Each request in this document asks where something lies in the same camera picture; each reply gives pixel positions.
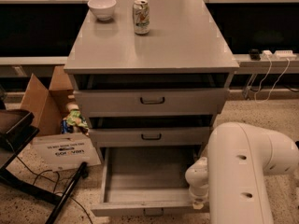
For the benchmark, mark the black adapter on ledge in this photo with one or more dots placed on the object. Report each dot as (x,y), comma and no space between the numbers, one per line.
(254,54)

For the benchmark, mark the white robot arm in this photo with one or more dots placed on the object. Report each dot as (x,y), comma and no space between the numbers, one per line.
(230,178)

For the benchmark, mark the grey drawer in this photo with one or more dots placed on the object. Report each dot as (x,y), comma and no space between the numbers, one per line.
(158,102)
(145,181)
(150,137)

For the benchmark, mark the white green soda can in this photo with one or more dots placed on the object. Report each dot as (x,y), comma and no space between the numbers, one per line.
(141,17)

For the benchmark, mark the brown cardboard box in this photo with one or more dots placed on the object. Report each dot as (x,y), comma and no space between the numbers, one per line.
(60,151)

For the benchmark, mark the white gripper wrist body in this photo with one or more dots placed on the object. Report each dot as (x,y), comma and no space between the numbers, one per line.
(198,194)

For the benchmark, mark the white power strip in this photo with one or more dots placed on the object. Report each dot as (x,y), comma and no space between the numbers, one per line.
(279,54)

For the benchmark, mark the grey bottom drawer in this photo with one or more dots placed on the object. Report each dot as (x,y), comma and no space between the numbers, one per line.
(145,181)

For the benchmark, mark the black stand with tray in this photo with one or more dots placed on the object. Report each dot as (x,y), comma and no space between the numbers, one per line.
(16,132)

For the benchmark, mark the grey top drawer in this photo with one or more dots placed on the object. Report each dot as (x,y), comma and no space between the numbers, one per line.
(158,102)

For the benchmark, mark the green toy figure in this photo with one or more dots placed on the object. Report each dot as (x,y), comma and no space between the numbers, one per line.
(74,122)

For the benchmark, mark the grey drawer cabinet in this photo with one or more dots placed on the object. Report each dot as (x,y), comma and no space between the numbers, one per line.
(184,49)

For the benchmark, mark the white ceramic bowl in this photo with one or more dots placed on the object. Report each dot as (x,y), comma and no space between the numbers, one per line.
(103,10)

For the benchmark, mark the grey middle drawer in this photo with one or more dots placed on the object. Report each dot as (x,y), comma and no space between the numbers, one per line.
(150,137)

